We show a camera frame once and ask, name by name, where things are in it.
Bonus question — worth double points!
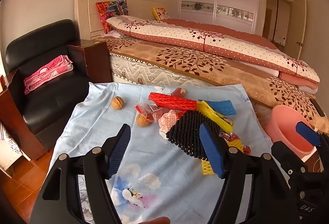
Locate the red foam net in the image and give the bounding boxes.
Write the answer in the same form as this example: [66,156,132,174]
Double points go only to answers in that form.
[148,92,198,113]

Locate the black foam net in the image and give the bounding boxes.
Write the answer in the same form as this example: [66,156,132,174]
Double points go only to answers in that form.
[166,110,227,161]

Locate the brown wooden cabinet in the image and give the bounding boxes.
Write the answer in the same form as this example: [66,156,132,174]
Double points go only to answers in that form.
[0,70,45,161]

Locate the yellow foam net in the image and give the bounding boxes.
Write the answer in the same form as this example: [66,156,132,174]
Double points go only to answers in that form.
[201,137,244,176]
[197,101,234,134]

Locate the yellow flowered pillow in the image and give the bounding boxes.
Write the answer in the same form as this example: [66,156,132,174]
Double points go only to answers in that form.
[151,7,170,21]

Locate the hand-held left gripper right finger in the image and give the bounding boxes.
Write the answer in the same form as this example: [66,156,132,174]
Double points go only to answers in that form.
[199,123,301,224]

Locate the wooden door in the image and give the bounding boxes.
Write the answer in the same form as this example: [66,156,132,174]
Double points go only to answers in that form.
[262,0,307,47]

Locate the person's left hand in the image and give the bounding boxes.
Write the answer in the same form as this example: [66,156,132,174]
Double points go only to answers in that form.
[139,216,170,224]

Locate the pink crumpled wrapper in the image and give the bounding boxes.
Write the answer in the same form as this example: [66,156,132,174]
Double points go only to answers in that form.
[158,109,184,137]

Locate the dark wooden nightstand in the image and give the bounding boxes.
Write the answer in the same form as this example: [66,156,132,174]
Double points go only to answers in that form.
[67,39,112,83]

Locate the folded dotted tree-print quilt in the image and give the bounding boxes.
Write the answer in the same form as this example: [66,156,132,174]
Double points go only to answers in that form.
[106,15,320,91]

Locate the black leather armchair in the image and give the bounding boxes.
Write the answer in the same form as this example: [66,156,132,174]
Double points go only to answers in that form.
[5,19,90,147]

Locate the cream wooden headboard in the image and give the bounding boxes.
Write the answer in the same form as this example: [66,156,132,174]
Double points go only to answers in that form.
[74,0,170,42]

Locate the white quilted mattress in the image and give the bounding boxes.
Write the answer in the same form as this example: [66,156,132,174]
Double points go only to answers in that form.
[109,54,219,87]

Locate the red picture packet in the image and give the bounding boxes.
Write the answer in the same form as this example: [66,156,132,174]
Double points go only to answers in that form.
[171,88,188,97]

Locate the pink plastic basin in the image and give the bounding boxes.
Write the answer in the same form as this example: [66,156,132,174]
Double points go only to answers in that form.
[263,105,322,160]

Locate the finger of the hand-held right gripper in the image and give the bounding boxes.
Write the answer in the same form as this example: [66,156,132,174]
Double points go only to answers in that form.
[295,122,329,149]

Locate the colourful candy wrapper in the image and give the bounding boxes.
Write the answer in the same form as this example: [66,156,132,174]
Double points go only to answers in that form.
[220,131,251,155]

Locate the pink folded cloth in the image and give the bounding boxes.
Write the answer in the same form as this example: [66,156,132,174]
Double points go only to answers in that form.
[24,55,74,95]

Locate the brown walnut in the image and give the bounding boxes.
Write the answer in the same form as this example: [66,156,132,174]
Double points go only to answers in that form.
[136,113,152,127]
[111,96,125,110]

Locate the light blue floral cloth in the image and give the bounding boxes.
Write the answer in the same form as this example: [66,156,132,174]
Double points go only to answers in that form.
[47,82,291,224]

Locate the red patterned pillow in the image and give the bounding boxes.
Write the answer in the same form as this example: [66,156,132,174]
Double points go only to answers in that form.
[96,0,129,34]

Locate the red clear candy wrapper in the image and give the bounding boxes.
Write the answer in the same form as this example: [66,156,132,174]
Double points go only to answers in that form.
[135,103,163,122]

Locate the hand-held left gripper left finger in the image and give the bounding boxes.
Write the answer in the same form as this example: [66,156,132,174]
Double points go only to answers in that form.
[29,123,131,224]

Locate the blue foam net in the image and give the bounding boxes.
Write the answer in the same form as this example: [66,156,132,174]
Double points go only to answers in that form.
[198,100,236,115]

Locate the white patterned cloth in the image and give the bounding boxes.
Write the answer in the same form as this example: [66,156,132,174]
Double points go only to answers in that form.
[0,121,26,178]

